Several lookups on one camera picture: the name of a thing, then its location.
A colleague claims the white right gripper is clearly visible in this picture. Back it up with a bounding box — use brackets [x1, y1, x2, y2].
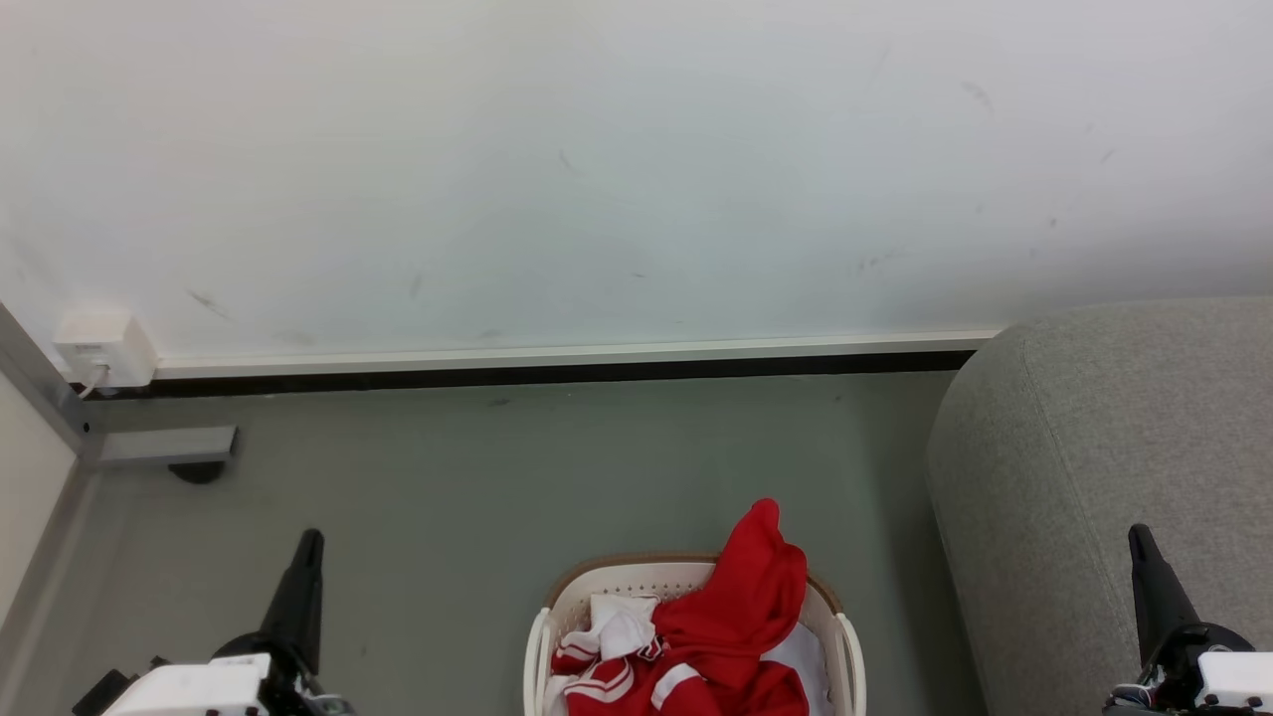
[1104, 524, 1273, 716]

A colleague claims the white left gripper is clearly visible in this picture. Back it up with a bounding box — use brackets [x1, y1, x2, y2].
[99, 529, 355, 716]

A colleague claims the red white striped jersey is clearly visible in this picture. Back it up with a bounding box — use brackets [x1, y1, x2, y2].
[545, 595, 709, 716]

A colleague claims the red garment with white trim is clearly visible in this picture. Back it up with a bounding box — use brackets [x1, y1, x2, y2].
[651, 498, 812, 716]

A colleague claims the grey fabric sofa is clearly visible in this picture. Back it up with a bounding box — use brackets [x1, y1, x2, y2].
[925, 296, 1273, 716]

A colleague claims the white plastic laundry basket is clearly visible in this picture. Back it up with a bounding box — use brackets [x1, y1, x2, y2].
[524, 552, 867, 716]

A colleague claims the white partition panel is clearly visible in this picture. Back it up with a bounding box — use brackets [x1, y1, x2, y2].
[0, 373, 81, 629]

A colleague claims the white and black baseboard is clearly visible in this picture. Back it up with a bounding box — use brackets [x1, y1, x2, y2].
[60, 328, 1005, 401]

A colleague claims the grey metal frame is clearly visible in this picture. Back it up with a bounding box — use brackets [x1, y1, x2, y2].
[0, 301, 240, 716]

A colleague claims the white wall socket box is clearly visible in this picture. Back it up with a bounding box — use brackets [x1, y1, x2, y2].
[53, 313, 158, 389]

